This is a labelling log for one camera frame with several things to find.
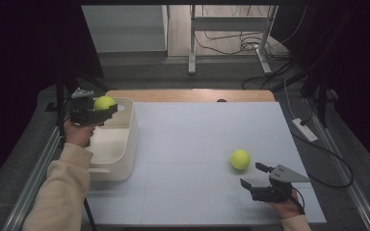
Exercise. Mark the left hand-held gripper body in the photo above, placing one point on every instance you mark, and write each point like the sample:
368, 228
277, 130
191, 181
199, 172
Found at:
82, 109

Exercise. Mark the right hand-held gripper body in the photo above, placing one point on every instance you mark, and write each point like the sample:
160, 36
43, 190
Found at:
276, 191

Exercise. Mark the yellow-green tennis ball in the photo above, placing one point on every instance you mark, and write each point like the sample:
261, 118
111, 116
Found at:
104, 103
240, 159

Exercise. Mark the white plastic bin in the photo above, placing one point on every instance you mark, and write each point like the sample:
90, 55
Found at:
118, 150

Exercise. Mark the person's right hand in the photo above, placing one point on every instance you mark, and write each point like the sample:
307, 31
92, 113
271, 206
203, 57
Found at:
287, 209

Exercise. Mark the person's left hand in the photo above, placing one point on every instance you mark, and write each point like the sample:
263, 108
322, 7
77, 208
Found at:
77, 134

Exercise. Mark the black stand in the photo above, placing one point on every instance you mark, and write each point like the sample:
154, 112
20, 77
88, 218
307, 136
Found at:
59, 83
321, 96

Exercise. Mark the white power strip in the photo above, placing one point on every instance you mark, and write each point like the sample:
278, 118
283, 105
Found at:
305, 130

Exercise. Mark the black table grommet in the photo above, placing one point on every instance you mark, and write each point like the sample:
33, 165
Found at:
221, 100

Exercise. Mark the wooden table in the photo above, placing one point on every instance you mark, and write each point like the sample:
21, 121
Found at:
189, 95

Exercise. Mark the white cabinet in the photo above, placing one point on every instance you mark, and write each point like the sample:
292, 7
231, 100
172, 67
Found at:
125, 29

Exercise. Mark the grey metal floor rail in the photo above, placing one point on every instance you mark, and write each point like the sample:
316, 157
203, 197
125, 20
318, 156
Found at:
347, 179
29, 186

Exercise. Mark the white metal desk frame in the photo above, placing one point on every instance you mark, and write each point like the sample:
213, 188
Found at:
228, 24

